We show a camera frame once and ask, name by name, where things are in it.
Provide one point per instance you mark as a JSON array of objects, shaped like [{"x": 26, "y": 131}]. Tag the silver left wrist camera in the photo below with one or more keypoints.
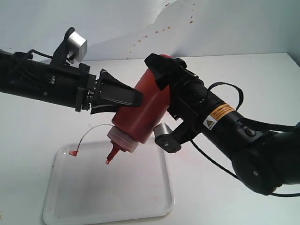
[{"x": 72, "y": 48}]

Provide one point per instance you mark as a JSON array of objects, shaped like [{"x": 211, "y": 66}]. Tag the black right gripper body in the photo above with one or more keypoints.
[{"x": 186, "y": 91}]

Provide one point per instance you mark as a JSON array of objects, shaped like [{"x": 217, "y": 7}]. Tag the white rectangular plastic tray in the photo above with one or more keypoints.
[{"x": 84, "y": 190}]

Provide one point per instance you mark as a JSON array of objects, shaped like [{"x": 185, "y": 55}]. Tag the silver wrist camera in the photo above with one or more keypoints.
[
  {"x": 164, "y": 138},
  {"x": 72, "y": 48}
]

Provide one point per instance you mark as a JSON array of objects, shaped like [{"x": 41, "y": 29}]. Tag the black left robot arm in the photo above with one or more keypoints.
[{"x": 20, "y": 75}]

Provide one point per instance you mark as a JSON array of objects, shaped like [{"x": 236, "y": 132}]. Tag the red ketchup squeeze bottle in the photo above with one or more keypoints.
[{"x": 134, "y": 125}]

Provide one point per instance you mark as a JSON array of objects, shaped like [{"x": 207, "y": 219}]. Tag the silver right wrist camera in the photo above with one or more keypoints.
[{"x": 164, "y": 138}]

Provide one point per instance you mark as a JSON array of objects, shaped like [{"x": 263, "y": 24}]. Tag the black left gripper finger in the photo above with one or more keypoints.
[
  {"x": 110, "y": 91},
  {"x": 105, "y": 108}
]

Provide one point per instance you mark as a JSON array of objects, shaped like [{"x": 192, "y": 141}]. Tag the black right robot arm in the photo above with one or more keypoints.
[{"x": 264, "y": 156}]

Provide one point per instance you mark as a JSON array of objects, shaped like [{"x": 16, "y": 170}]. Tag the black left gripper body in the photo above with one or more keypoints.
[{"x": 71, "y": 86}]

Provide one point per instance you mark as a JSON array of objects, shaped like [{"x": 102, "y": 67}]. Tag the white paper backdrop sheet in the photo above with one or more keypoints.
[{"x": 41, "y": 24}]

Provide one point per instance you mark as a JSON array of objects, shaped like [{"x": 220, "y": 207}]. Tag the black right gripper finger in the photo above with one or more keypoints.
[
  {"x": 154, "y": 59},
  {"x": 162, "y": 73}
]

